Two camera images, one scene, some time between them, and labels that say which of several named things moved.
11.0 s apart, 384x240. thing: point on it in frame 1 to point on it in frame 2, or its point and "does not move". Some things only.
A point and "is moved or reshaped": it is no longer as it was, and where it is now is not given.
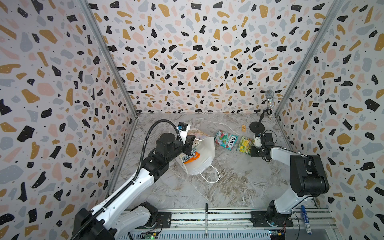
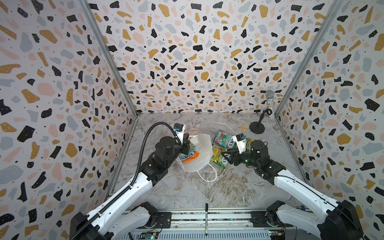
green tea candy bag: [194, 155] to [217, 157]
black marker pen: [206, 212] does not move
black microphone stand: [258, 127] does not move
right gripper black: [255, 151] to [235, 156]
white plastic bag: [206, 148] is moved or reshaped
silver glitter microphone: [269, 94] does not move
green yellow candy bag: [245, 144] does not move
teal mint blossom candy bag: [226, 139] does not move
